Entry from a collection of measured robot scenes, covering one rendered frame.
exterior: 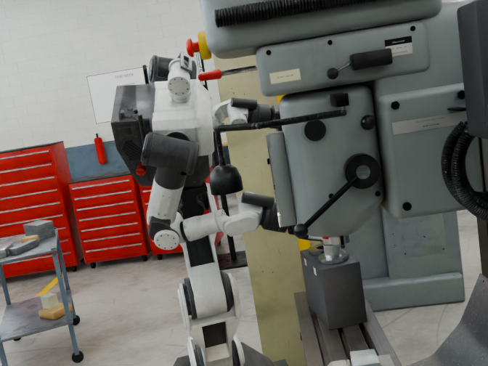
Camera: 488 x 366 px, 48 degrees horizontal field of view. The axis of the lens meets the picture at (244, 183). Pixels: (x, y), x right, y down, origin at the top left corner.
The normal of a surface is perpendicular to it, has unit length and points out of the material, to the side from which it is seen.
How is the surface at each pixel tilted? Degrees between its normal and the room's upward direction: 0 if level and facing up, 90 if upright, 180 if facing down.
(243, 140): 90
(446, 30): 90
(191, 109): 34
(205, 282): 60
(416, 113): 90
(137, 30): 90
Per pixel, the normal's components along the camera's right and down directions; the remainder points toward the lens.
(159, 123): 0.04, -0.10
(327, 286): 0.17, 0.13
